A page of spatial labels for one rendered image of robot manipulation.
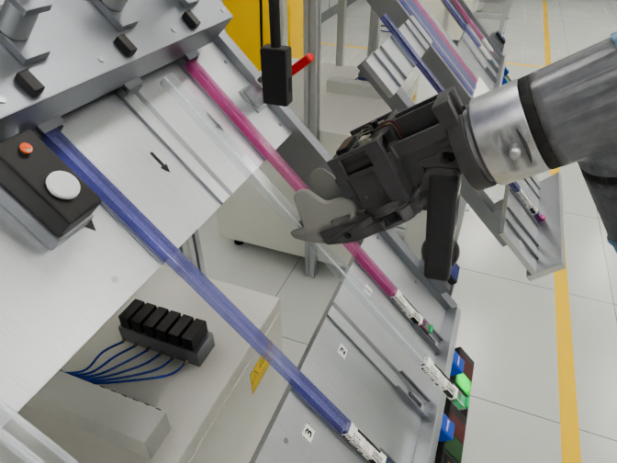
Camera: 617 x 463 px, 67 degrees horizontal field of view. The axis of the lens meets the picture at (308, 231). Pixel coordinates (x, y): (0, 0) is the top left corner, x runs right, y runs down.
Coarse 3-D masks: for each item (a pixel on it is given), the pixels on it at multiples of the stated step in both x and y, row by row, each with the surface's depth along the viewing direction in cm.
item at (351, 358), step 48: (384, 240) 71; (336, 288) 60; (336, 336) 55; (384, 336) 62; (432, 336) 69; (288, 384) 49; (336, 384) 52; (384, 384) 58; (288, 432) 45; (336, 432) 49; (384, 432) 54
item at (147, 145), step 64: (64, 128) 43; (128, 128) 48; (192, 128) 54; (256, 128) 62; (128, 192) 44; (192, 192) 50; (0, 256) 35; (64, 256) 38; (128, 256) 42; (0, 320) 33; (64, 320) 36; (0, 384) 32
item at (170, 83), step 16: (176, 80) 47; (176, 96) 46; (192, 96) 47; (192, 112) 47; (208, 128) 47; (224, 144) 48; (240, 160) 48; (256, 176) 49; (272, 192) 49; (288, 208) 50; (320, 256) 51; (336, 256) 52; (336, 272) 52; (352, 272) 53; (352, 288) 52; (368, 304) 53; (384, 320) 53; (400, 336) 54; (416, 352) 54; (464, 400) 57
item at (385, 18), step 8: (384, 16) 84; (384, 24) 84; (392, 24) 84; (392, 32) 85; (400, 32) 85; (400, 40) 85; (408, 48) 85; (416, 56) 85; (416, 64) 86; (424, 64) 86; (424, 72) 86; (432, 80) 87; (440, 88) 87; (512, 184) 92; (536, 216) 94
